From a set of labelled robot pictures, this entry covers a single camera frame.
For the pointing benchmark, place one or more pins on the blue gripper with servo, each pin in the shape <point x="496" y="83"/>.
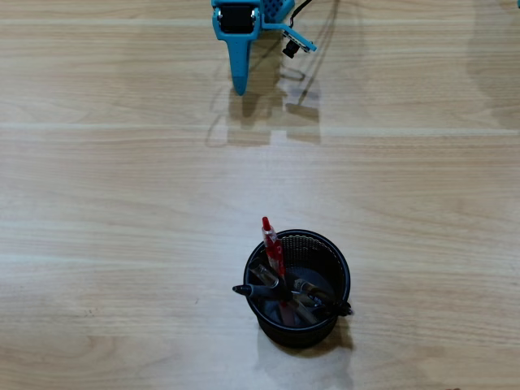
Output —
<point x="237" y="19"/>

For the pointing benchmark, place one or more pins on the red retractable pen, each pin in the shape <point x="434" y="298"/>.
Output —
<point x="271" y="243"/>

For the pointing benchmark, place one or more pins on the clear capped black pen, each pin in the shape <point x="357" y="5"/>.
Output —
<point x="266" y="276"/>

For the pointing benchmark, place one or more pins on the grey grip retractable pen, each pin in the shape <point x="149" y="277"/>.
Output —
<point x="260" y="290"/>

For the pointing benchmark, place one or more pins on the black grip retractable pen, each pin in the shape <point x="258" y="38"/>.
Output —
<point x="339" y="308"/>

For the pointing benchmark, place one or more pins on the black mesh pen holder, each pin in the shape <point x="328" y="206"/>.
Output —
<point x="300" y="337"/>

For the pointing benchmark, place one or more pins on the wrist camera on blue mount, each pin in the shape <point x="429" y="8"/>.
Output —
<point x="301" y="40"/>

